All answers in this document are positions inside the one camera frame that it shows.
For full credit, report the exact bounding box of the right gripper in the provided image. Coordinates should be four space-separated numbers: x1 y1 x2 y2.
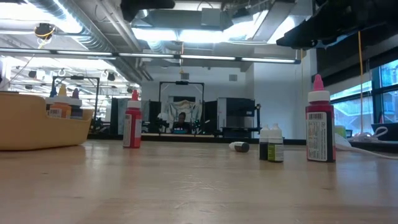
275 0 374 50

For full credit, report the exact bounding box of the yellow plastic tray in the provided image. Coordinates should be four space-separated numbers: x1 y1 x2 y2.
0 92 94 152

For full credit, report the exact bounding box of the black cabinet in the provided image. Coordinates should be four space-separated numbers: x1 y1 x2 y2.
217 97 261 138

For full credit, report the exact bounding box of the green container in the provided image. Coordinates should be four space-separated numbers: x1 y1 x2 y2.
335 125 348 139

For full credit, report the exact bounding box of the black metal table frame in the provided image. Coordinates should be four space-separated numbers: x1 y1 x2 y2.
88 133 307 146

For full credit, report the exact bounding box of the large orange food coloring bottle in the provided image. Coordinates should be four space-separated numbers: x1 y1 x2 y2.
48 83 73 119

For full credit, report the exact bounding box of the person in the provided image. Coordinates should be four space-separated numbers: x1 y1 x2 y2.
172 111 193 134

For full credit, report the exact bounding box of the large red food coloring bottle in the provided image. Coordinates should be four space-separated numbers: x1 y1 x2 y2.
123 89 143 149

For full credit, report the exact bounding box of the small green food coloring bottle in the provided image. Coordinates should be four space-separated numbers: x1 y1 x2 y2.
267 123 285 163

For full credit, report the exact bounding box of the yellow cable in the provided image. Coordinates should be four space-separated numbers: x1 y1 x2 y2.
357 30 365 134

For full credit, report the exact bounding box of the large purple food coloring bottle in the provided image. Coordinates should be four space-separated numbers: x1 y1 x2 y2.
70 88 84 121

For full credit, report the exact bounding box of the black ceiling sensor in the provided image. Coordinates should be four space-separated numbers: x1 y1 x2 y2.
33 22 57 41

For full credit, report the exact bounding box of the large blue food coloring bottle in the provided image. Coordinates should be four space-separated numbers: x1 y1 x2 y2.
45 86 60 111

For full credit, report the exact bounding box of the thin white lamp cable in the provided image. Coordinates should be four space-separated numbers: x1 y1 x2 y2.
335 126 398 161

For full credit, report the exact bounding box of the long ceiling light strip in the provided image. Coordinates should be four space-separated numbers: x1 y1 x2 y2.
0 48 301 65

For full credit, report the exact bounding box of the small dark food coloring bottle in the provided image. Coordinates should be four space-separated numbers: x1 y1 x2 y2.
229 141 251 153
259 124 271 161

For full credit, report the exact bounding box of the dark bin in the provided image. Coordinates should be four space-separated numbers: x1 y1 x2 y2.
371 123 398 141

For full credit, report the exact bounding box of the large pink food coloring bottle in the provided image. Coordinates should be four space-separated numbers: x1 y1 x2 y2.
305 73 336 163

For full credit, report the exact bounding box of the white cloth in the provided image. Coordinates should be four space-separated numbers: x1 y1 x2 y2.
164 99 203 125

